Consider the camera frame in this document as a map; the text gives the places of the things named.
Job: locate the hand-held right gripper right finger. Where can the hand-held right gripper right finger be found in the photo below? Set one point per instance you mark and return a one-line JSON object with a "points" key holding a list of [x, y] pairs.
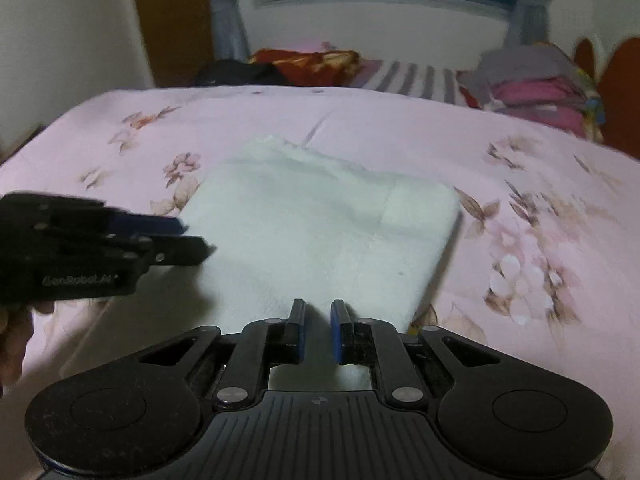
{"points": [[338, 332]]}

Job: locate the person's left hand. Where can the person's left hand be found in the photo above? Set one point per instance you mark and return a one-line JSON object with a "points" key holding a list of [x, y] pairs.
{"points": [[12, 345]]}

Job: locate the pink floral blanket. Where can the pink floral blanket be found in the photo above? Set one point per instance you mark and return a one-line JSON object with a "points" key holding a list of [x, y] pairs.
{"points": [[500, 210]]}

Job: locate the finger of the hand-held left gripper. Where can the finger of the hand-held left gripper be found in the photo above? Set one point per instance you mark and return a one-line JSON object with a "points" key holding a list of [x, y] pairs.
{"points": [[150, 223], [175, 251]]}

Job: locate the pile of folded clothes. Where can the pile of folded clothes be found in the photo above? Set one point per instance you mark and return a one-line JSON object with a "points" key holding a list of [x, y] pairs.
{"points": [[530, 87]]}

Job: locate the grey curtain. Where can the grey curtain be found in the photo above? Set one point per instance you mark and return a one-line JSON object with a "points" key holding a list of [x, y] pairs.
{"points": [[227, 10], [527, 5]]}

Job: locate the grey striped bed sheet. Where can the grey striped bed sheet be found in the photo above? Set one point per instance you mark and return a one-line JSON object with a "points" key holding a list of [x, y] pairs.
{"points": [[415, 82]]}

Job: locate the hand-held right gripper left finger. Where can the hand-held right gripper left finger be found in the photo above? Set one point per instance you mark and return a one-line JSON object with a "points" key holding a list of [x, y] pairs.
{"points": [[300, 332]]}

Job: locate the brown wooden door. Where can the brown wooden door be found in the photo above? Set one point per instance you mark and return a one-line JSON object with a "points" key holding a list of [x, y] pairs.
{"points": [[170, 25]]}

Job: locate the red patterned cloth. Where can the red patterned cloth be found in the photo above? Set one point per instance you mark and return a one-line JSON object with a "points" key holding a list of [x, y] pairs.
{"points": [[310, 67]]}

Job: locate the black cloth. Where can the black cloth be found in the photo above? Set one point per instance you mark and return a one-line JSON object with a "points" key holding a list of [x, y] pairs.
{"points": [[235, 74]]}

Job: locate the white knit sweater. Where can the white knit sweater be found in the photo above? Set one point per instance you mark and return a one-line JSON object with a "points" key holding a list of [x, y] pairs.
{"points": [[320, 230]]}

